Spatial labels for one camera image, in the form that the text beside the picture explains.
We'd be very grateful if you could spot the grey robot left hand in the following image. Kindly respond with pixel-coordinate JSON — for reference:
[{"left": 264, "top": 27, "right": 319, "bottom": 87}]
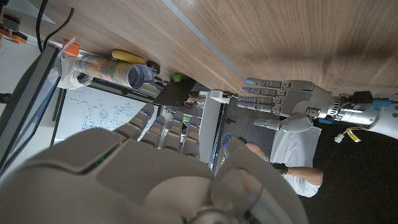
[{"left": 236, "top": 77, "right": 334, "bottom": 132}]

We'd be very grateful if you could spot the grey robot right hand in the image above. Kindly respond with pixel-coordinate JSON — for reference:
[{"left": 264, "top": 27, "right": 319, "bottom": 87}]
[{"left": 0, "top": 103, "right": 309, "bottom": 224}]

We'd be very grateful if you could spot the person bare forearm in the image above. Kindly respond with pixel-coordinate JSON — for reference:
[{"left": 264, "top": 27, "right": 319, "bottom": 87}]
[{"left": 285, "top": 166, "right": 325, "bottom": 187}]

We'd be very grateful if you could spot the person in white shirt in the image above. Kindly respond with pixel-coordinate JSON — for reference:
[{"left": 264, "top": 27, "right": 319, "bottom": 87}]
[{"left": 245, "top": 126, "right": 324, "bottom": 198}]

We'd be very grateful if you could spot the white connector yellow tag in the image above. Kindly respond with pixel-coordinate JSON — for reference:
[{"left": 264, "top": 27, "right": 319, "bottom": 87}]
[{"left": 334, "top": 126, "right": 362, "bottom": 144}]

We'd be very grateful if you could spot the dark wood cabinet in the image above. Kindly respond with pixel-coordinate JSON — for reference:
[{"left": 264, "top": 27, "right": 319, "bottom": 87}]
[{"left": 222, "top": 98, "right": 279, "bottom": 162}]

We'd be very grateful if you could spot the white shelf unit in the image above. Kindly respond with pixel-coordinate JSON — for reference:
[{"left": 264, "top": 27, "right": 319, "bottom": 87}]
[{"left": 160, "top": 90, "right": 226, "bottom": 166}]

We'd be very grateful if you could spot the black laptop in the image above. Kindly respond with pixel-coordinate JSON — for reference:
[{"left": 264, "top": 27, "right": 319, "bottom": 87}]
[{"left": 154, "top": 76, "right": 197, "bottom": 107}]

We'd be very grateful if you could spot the rolled printed poster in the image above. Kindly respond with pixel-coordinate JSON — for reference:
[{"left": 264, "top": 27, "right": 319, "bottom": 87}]
[{"left": 57, "top": 55, "right": 156, "bottom": 90}]

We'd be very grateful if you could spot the small black round object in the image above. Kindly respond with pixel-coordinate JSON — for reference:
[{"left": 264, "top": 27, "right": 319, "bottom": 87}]
[{"left": 146, "top": 60, "right": 161, "bottom": 75}]

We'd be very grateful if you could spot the yellow banana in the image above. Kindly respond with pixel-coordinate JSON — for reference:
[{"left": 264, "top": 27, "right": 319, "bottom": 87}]
[{"left": 111, "top": 49, "right": 147, "bottom": 65}]

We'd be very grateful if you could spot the black computer monitor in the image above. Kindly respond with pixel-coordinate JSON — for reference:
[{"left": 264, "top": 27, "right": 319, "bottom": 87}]
[{"left": 0, "top": 43, "right": 63, "bottom": 175}]

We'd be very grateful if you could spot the orange cube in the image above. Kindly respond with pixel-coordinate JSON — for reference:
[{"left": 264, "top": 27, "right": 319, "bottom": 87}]
[{"left": 61, "top": 39, "right": 81, "bottom": 57}]

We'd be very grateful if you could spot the wall whiteboard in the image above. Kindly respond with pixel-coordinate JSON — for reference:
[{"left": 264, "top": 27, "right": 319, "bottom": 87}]
[{"left": 51, "top": 85, "right": 159, "bottom": 147}]

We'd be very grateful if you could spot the black monitor cable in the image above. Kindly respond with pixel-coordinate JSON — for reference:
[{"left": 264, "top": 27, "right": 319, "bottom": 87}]
[
  {"left": 35, "top": 0, "right": 50, "bottom": 53},
  {"left": 42, "top": 7, "right": 75, "bottom": 50}
]

